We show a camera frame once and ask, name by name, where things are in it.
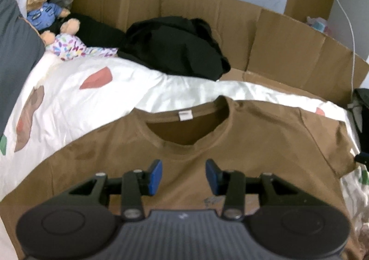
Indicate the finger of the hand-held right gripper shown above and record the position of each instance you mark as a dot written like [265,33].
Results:
[362,158]

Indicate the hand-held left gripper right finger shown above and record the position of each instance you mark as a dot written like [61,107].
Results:
[212,177]

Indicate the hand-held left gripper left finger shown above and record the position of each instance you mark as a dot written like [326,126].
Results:
[155,177]

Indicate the brown t-shirt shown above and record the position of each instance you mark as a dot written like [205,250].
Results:
[259,139]

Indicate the white printed blanket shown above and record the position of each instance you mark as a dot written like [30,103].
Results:
[86,110]

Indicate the crumpled black garment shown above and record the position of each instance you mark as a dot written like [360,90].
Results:
[173,46]

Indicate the long cardboard sheet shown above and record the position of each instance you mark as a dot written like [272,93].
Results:
[282,46]

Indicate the colourful speckled white cloth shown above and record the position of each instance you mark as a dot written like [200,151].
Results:
[72,46]

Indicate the flat black cloth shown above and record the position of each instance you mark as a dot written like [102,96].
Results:
[95,32]

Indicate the teddy bear in blue shirt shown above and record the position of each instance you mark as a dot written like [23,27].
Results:
[43,12]

